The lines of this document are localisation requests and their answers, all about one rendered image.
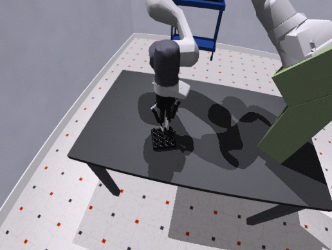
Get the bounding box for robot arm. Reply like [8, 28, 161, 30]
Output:
[145, 0, 332, 99]

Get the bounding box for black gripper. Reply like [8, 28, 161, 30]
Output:
[150, 94, 181, 132]

